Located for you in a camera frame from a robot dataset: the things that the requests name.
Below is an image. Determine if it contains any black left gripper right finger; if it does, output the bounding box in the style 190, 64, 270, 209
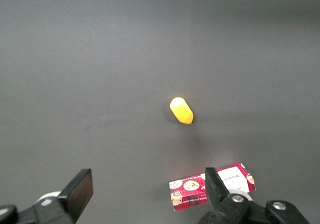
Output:
198, 167, 311, 224

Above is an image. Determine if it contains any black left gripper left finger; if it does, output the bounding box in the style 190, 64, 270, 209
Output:
0, 168, 94, 224

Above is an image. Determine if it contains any red cookie box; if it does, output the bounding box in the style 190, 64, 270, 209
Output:
168, 162, 257, 213

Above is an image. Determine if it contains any yellow lemon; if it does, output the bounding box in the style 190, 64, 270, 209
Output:
169, 96, 195, 125

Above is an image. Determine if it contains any dark grey table mat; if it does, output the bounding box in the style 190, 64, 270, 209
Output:
0, 0, 320, 224

